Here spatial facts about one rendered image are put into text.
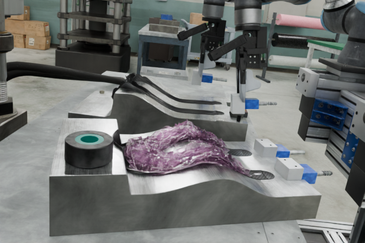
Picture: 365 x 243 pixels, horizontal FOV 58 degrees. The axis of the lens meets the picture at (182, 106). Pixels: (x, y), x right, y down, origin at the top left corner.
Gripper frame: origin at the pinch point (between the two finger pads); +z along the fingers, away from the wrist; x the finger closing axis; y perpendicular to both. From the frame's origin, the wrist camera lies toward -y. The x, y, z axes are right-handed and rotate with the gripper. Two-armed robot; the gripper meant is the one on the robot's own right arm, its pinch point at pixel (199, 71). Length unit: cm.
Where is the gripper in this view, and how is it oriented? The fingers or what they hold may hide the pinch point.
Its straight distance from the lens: 125.1
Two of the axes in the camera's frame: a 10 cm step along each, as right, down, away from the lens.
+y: 9.9, 1.2, -0.1
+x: 0.4, -2.8, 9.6
